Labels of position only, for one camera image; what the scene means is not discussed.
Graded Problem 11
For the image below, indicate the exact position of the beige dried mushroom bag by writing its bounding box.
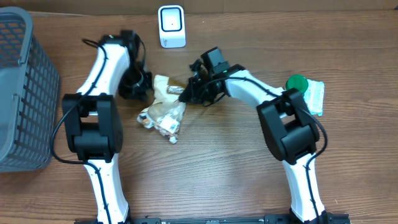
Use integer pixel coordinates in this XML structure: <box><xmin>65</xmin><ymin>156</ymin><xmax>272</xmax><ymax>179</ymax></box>
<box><xmin>137</xmin><ymin>75</ymin><xmax>187</xmax><ymax>144</ymax></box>

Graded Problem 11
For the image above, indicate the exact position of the green capped clear bottle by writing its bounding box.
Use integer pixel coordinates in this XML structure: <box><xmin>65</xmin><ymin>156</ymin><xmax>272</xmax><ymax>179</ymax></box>
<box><xmin>285</xmin><ymin>74</ymin><xmax>309</xmax><ymax>95</ymax></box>

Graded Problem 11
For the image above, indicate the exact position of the teal wet wipes pack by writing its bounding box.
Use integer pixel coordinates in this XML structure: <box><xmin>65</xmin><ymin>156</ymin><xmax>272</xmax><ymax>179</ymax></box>
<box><xmin>304</xmin><ymin>79</ymin><xmax>325</xmax><ymax>116</ymax></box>

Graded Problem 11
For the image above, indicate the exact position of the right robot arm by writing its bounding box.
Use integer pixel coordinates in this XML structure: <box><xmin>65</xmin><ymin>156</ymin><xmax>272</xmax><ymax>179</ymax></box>
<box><xmin>179</xmin><ymin>47</ymin><xmax>327</xmax><ymax>223</ymax></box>

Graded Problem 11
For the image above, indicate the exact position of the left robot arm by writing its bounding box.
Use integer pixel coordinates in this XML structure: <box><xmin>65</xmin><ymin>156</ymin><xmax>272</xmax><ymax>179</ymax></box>
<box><xmin>59</xmin><ymin>30</ymin><xmax>153</xmax><ymax>223</ymax></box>

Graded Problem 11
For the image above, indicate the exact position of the white barcode scanner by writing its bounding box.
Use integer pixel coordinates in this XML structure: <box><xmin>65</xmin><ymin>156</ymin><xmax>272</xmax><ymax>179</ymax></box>
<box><xmin>158</xmin><ymin>4</ymin><xmax>187</xmax><ymax>49</ymax></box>

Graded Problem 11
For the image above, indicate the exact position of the grey plastic mesh basket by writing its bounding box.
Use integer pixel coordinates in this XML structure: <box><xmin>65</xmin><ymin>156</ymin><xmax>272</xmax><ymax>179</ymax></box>
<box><xmin>1</xmin><ymin>7</ymin><xmax>60</xmax><ymax>172</ymax></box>

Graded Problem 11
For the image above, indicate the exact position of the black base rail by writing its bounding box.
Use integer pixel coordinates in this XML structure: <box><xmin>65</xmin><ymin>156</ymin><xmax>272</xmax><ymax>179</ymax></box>
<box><xmin>74</xmin><ymin>213</ymin><xmax>352</xmax><ymax>224</ymax></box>

